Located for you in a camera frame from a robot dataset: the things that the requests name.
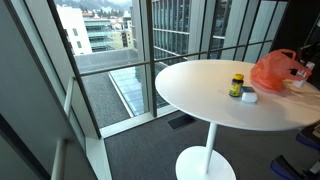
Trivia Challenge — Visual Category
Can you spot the orange plastic bag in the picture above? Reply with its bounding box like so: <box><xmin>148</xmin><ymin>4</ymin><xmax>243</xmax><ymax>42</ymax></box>
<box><xmin>249</xmin><ymin>48</ymin><xmax>313</xmax><ymax>93</ymax></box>

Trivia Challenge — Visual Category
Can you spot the black floor vent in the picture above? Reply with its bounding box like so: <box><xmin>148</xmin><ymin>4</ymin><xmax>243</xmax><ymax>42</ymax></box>
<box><xmin>166</xmin><ymin>114</ymin><xmax>197</xmax><ymax>131</ymax></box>

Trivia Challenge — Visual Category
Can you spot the white handrail tube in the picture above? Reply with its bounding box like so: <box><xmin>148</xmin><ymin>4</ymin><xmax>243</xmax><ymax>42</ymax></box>
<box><xmin>50</xmin><ymin>77</ymin><xmax>75</xmax><ymax>180</ymax></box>

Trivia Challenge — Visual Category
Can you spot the white small block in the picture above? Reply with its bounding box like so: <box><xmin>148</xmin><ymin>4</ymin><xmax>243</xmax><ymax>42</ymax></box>
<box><xmin>241</xmin><ymin>91</ymin><xmax>259</xmax><ymax>104</ymax></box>

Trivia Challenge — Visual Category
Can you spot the yellow label medicine bottle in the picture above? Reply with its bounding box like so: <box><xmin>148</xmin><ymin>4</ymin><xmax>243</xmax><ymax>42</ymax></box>
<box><xmin>228</xmin><ymin>73</ymin><xmax>245</xmax><ymax>98</ymax></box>

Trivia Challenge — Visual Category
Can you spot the clear white plastic piece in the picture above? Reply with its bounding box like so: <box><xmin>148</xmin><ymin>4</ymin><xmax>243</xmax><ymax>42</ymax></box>
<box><xmin>292</xmin><ymin>61</ymin><xmax>316</xmax><ymax>89</ymax></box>

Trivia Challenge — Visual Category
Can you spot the black blue-trimmed equipment base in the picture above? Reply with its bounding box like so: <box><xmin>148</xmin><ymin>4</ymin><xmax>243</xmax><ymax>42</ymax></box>
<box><xmin>269</xmin><ymin>154</ymin><xmax>304</xmax><ymax>180</ymax></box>
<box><xmin>295</xmin><ymin>129</ymin><xmax>320</xmax><ymax>151</ymax></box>

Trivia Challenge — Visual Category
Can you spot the white table pedestal base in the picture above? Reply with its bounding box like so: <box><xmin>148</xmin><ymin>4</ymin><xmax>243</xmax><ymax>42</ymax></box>
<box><xmin>175</xmin><ymin>121</ymin><xmax>237</xmax><ymax>180</ymax></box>

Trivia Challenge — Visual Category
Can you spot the blue medicine box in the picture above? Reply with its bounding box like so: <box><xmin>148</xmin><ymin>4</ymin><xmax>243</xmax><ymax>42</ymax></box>
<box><xmin>239</xmin><ymin>85</ymin><xmax>256</xmax><ymax>95</ymax></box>

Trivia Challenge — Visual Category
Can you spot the window corner mullion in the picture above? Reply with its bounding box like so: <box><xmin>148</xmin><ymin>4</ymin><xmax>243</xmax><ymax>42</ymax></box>
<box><xmin>46</xmin><ymin>0</ymin><xmax>102</xmax><ymax>139</ymax></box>

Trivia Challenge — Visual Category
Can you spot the grey window handrail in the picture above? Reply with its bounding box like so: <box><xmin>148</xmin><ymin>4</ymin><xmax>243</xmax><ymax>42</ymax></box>
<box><xmin>79</xmin><ymin>39</ymin><xmax>279</xmax><ymax>77</ymax></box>

